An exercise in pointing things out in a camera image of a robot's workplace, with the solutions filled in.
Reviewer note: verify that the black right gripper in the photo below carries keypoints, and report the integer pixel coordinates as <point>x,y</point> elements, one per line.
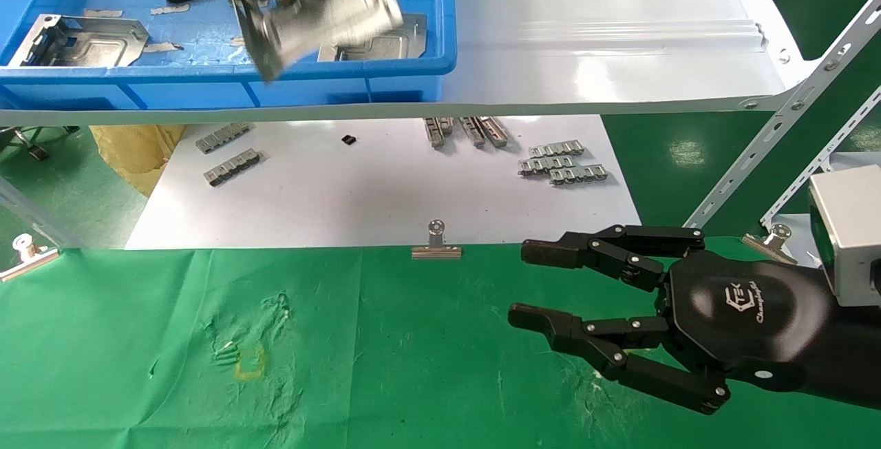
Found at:
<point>750,318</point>

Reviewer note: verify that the stamped sheet metal part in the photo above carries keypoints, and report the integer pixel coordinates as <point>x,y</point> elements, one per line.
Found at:
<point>86,43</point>
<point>396,43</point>
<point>323,18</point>

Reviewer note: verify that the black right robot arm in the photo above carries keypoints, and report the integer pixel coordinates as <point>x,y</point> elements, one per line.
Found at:
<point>860,359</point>

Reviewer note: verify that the grey tape strip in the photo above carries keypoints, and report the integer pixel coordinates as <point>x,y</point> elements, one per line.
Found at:
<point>164,47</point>
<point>170,8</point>

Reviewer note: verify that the blue plastic bin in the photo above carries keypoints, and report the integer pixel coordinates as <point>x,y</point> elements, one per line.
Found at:
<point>172,80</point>

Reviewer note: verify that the silver binder clip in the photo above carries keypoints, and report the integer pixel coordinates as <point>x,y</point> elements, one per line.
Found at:
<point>776,241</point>
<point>27,256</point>
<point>436,246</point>

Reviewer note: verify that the green table cloth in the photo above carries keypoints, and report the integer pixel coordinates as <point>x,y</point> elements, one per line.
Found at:
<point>385,366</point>

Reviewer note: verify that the small black clip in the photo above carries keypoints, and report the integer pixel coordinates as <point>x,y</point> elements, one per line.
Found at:
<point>349,140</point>

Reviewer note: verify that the yellow plastic bag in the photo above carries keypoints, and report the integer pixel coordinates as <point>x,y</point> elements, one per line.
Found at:
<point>134,153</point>

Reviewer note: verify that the white paper sheet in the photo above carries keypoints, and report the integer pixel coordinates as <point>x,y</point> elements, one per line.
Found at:
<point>358,194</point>

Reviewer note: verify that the white ribbed shelf panel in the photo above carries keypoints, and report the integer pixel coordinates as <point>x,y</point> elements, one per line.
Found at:
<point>606,36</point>

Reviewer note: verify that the white perforated angle bar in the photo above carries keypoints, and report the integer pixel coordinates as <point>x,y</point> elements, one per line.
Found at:
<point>819,161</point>
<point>791,113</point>

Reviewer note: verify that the notched metal rail piece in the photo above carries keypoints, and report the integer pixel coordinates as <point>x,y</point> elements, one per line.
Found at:
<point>556,149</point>
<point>579,175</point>
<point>224,138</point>
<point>545,165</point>
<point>232,167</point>

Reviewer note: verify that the grey metal slide rail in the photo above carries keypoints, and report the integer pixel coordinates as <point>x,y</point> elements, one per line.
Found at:
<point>447,125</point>
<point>473,131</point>
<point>434,133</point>
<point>494,131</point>

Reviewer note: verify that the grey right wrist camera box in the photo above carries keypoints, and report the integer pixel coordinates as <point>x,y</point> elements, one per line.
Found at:
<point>857,228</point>

